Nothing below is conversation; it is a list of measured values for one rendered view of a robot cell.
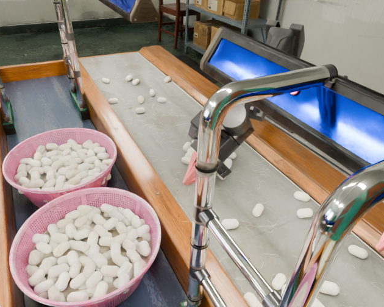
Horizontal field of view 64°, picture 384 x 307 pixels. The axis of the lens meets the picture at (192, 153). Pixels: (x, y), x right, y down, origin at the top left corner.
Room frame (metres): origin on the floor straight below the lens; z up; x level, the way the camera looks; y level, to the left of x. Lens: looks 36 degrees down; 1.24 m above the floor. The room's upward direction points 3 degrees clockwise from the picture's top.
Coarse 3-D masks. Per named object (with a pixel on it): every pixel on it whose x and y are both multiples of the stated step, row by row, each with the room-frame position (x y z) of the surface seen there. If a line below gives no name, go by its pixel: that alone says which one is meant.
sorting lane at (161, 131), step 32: (96, 64) 1.34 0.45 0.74; (128, 64) 1.36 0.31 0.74; (128, 96) 1.03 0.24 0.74; (160, 96) 1.04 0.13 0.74; (128, 128) 0.81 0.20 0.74; (160, 128) 0.82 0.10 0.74; (160, 160) 0.65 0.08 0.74; (256, 160) 0.68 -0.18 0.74; (192, 192) 0.53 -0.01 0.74; (224, 192) 0.54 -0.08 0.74; (256, 192) 0.55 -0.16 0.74; (288, 192) 0.55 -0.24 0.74; (256, 224) 0.45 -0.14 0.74; (288, 224) 0.45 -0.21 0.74; (224, 256) 0.36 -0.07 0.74; (256, 256) 0.37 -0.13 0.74; (288, 256) 0.37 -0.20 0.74; (352, 256) 0.38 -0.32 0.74; (352, 288) 0.31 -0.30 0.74
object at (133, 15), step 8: (104, 0) 1.04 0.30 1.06; (112, 0) 0.99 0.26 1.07; (120, 0) 0.94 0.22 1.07; (128, 0) 0.90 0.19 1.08; (136, 0) 0.85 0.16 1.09; (144, 0) 0.85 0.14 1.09; (112, 8) 0.97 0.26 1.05; (120, 8) 0.91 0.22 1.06; (128, 8) 0.87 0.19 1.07; (136, 8) 0.84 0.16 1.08; (144, 8) 0.85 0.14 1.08; (152, 8) 0.86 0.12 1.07; (128, 16) 0.85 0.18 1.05; (136, 16) 0.84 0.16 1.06; (144, 16) 0.85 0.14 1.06; (152, 16) 0.86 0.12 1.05
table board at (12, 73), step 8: (96, 56) 1.45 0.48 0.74; (24, 64) 1.29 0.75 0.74; (32, 64) 1.30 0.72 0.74; (40, 64) 1.31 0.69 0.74; (48, 64) 1.33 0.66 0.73; (56, 64) 1.35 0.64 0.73; (0, 72) 1.23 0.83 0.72; (8, 72) 1.25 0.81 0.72; (16, 72) 1.26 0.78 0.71; (24, 72) 1.28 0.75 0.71; (32, 72) 1.29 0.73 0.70; (40, 72) 1.31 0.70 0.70; (48, 72) 1.33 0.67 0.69; (56, 72) 1.34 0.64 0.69; (64, 72) 1.36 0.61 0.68; (8, 80) 1.24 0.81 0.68; (16, 80) 1.26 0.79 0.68
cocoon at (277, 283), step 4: (276, 276) 0.32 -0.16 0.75; (280, 276) 0.31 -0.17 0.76; (284, 276) 0.32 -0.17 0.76; (276, 280) 0.31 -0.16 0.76; (280, 280) 0.31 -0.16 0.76; (284, 280) 0.31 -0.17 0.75; (272, 284) 0.30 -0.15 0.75; (276, 284) 0.30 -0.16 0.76; (280, 284) 0.30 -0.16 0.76; (276, 288) 0.30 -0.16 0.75; (280, 288) 0.30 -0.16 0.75
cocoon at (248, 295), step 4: (248, 292) 0.28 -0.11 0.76; (244, 296) 0.28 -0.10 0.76; (248, 296) 0.27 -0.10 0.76; (252, 296) 0.27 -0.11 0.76; (248, 300) 0.27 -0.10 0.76; (252, 300) 0.27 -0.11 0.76; (256, 300) 0.27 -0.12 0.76; (248, 304) 0.26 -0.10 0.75; (252, 304) 0.26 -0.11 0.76; (256, 304) 0.26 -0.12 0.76; (260, 304) 0.26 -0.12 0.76
